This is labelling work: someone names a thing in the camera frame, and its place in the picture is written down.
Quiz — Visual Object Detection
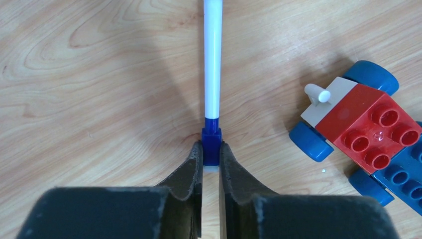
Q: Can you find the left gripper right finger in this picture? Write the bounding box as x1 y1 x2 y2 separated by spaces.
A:
219 143 399 239

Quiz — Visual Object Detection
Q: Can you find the blue red block toy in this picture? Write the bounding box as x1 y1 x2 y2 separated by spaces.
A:
289 60 422 213

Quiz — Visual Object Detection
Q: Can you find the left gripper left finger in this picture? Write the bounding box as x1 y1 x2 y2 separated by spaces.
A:
17 141 203 239

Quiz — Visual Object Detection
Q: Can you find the blue capped pen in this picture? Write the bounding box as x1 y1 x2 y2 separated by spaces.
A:
202 0 223 170

